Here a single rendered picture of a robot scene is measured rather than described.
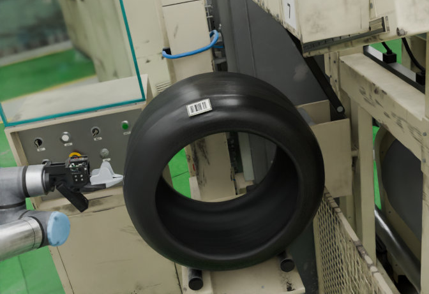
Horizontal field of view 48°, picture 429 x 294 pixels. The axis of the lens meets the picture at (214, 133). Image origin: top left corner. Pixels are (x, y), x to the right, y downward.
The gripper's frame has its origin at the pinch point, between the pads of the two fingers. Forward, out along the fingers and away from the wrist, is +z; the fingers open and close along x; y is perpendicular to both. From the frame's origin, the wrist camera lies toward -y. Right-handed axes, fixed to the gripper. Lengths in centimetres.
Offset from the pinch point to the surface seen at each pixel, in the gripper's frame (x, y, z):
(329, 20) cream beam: -36, 50, 47
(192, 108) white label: -9.9, 24.4, 21.8
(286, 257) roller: -10, -26, 47
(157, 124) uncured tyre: -8.1, 20.0, 12.6
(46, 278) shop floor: 124, -133, -69
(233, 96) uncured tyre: -8.1, 26.1, 32.7
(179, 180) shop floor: 216, -122, 17
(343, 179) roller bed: 19, -17, 75
